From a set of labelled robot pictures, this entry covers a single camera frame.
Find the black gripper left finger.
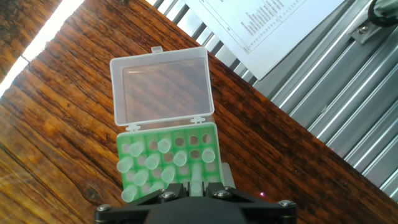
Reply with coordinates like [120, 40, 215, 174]
[95, 182, 189, 224]

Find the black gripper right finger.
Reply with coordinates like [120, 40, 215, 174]
[205, 182, 298, 224]

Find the clear box green tip rack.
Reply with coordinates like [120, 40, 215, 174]
[109, 45, 225, 203]
[221, 162, 236, 190]

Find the brown wooden board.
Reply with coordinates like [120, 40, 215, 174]
[0, 0, 398, 224]

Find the white printed paper sheet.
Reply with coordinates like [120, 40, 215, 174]
[183, 0, 346, 80]

